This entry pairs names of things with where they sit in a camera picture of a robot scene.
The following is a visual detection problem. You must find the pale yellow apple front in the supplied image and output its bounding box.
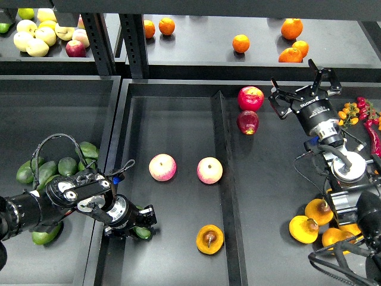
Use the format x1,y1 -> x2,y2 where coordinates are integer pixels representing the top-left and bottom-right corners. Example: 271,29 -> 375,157
26,39 -> 49,57

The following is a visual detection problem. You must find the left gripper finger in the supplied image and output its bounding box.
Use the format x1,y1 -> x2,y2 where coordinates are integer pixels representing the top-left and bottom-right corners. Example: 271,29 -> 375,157
137,204 -> 157,228
104,226 -> 132,238

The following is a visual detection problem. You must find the small orange right shelf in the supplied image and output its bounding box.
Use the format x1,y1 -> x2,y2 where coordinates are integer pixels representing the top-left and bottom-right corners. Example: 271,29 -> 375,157
292,41 -> 309,58

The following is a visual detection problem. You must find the black shelf upright post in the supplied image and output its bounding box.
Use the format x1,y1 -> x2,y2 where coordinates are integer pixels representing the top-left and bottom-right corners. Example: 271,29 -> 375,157
119,14 -> 149,79

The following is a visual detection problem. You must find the dark red apple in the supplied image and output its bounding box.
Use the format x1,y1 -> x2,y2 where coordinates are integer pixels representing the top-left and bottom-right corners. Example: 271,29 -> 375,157
236,110 -> 259,135

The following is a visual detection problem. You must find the pale yellow apple left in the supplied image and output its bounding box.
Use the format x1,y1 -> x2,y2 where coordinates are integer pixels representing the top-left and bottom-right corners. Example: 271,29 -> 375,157
13,32 -> 34,52

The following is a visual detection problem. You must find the yellow pear pile upper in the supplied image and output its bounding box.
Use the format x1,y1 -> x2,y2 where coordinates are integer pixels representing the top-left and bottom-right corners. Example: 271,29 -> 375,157
305,198 -> 333,226

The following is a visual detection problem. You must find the red cherry tomato bunch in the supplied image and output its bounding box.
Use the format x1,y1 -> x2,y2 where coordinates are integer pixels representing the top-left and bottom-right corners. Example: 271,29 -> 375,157
357,97 -> 380,129

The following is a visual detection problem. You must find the bright red apple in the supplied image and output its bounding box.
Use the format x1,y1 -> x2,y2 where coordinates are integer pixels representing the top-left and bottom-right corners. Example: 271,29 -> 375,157
238,86 -> 264,112

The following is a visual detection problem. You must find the pink apple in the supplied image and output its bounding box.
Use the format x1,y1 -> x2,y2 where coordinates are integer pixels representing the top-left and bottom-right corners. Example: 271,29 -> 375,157
149,154 -> 177,182
196,157 -> 223,185

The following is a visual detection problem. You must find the large orange on shelf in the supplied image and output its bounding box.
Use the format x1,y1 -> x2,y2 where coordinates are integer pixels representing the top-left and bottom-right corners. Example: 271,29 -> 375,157
280,18 -> 304,40

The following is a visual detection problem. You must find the pink apple left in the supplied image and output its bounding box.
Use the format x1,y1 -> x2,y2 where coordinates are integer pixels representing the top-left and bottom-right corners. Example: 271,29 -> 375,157
149,154 -> 177,182

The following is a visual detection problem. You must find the yellow pear pile bottom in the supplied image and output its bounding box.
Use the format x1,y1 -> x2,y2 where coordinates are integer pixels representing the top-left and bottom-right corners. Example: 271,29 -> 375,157
321,228 -> 355,247

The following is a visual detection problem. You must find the pale yellow apple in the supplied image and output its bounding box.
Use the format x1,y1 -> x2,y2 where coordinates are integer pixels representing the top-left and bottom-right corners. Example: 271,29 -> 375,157
26,39 -> 49,57
13,32 -> 34,52

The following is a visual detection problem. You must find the green lime on shelf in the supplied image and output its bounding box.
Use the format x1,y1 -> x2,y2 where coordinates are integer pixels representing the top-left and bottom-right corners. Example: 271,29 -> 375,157
18,8 -> 35,20

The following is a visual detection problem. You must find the orange on shelf middle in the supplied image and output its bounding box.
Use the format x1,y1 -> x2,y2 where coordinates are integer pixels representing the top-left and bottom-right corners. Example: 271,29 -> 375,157
232,34 -> 250,53

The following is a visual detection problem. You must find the green avocado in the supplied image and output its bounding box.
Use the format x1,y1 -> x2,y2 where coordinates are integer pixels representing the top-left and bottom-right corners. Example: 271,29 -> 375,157
132,222 -> 152,240

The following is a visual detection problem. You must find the red apple on shelf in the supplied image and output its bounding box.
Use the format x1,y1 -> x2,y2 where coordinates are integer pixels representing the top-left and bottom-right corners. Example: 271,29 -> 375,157
65,40 -> 86,57

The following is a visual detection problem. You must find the black tray divider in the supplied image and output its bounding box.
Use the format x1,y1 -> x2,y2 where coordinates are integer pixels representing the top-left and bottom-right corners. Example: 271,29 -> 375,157
211,91 -> 248,285

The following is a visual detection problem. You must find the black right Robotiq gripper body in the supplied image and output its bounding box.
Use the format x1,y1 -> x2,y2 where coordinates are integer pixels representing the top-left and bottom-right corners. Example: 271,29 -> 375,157
293,86 -> 339,136

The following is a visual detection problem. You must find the red chili pepper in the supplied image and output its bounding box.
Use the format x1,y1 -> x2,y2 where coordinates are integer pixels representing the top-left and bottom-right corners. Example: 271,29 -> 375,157
364,124 -> 380,157

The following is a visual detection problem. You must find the yellow pear with brown stem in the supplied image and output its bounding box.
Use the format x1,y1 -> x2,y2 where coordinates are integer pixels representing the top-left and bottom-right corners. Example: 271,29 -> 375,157
196,224 -> 224,255

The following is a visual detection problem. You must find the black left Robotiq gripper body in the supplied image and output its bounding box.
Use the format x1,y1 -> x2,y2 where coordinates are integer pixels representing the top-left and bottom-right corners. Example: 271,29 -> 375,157
104,195 -> 138,235

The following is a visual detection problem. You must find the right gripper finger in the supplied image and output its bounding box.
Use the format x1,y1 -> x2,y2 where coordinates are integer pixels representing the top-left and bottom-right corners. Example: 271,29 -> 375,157
308,59 -> 342,97
268,77 -> 301,120

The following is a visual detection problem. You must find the pink apple right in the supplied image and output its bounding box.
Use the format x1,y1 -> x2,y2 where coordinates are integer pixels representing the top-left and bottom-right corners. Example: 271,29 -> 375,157
196,157 -> 223,185

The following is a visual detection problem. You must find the orange on shelf far left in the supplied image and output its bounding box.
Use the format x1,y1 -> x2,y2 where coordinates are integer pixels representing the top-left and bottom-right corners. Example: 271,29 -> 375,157
143,20 -> 156,39

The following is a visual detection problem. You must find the orange at shelf edge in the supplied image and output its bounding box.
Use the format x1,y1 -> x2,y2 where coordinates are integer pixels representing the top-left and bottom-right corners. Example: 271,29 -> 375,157
278,47 -> 303,63

